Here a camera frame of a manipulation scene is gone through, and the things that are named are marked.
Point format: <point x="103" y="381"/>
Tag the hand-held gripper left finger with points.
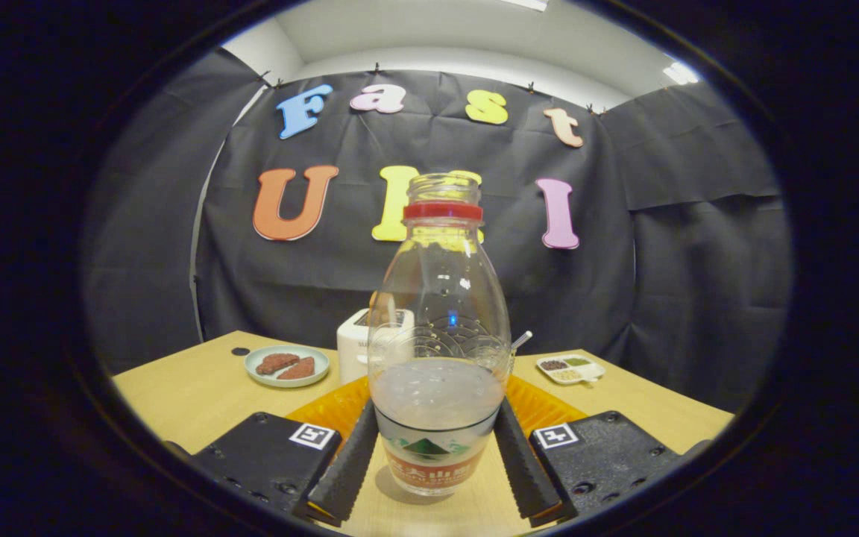
<point x="344" y="470"/>

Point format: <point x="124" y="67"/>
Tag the reddish brown bread slice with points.
<point x="297" y="368"/>
<point x="277" y="363"/>

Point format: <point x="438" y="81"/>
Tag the clear plastic juice bottle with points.
<point x="437" y="403"/>

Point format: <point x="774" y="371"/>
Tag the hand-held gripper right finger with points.
<point x="523" y="470"/>

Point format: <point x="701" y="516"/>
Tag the white toaster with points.
<point x="353" y="350"/>

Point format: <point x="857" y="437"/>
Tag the pale green plate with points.
<point x="259" y="377"/>

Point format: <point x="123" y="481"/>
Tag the small ceiling light panel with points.
<point x="680" y="73"/>

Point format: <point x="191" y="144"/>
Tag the wooden table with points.
<point x="198" y="395"/>

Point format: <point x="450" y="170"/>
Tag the long ceiling light panel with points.
<point x="525" y="4"/>

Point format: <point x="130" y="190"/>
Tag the white divided dish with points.
<point x="592" y="371"/>

